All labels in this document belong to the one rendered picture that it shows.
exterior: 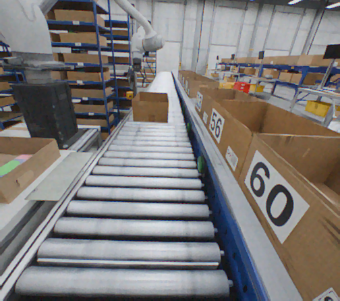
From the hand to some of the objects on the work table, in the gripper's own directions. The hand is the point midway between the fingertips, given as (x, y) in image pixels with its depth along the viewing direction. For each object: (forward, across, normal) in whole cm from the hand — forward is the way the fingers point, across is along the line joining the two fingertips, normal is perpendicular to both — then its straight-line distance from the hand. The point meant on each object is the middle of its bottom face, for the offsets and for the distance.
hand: (136, 84), depth 127 cm
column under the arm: (+43, +39, +40) cm, 70 cm away
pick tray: (+54, +44, +71) cm, 99 cm away
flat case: (+52, +34, +72) cm, 95 cm away
